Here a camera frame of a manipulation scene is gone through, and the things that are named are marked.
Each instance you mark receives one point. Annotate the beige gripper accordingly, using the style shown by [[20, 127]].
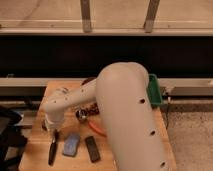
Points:
[[53, 122]]

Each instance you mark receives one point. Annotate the black handled brush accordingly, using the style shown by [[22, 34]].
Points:
[[53, 147]]

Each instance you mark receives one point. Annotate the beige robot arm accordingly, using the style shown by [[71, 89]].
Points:
[[120, 91]]

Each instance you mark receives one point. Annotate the blue sponge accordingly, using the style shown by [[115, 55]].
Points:
[[71, 145]]

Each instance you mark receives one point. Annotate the metal measuring cup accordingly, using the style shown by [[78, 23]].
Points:
[[81, 115]]

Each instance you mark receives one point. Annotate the dark red grapes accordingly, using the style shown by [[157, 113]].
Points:
[[92, 109]]

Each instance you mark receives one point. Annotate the black chair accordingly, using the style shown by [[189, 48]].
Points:
[[10, 136]]

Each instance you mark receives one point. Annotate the black remote control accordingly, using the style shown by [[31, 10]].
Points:
[[92, 149]]

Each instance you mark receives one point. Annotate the purple bowl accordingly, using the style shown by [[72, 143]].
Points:
[[88, 80]]

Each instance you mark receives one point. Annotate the green plastic tray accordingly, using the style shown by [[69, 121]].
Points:
[[154, 92]]

